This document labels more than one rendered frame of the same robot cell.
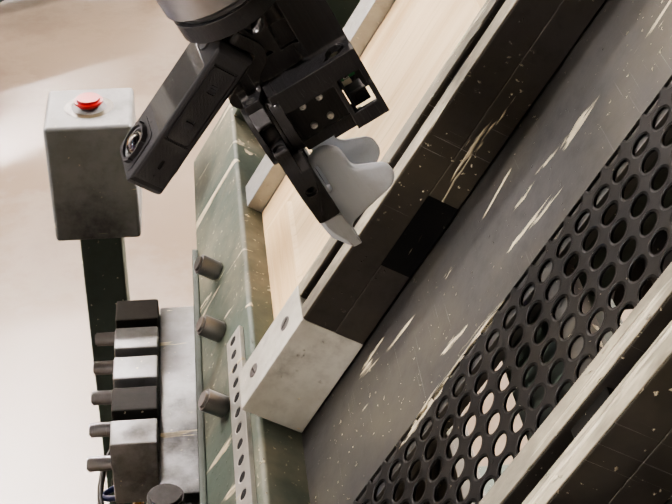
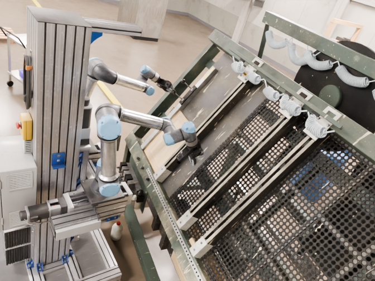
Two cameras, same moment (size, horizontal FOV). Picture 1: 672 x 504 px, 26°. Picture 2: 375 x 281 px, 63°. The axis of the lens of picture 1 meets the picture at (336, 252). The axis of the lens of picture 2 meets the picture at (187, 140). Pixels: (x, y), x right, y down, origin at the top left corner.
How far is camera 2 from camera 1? 119 cm
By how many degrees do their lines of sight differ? 24
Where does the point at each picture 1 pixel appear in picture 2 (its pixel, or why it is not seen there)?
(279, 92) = (195, 153)
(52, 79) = not seen: hidden behind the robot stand
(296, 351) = (164, 173)
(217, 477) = (149, 188)
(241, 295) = (146, 163)
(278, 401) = (160, 178)
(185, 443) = (137, 183)
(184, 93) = (186, 153)
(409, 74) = not seen: hidden behind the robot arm
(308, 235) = (156, 155)
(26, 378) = not seen: hidden behind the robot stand
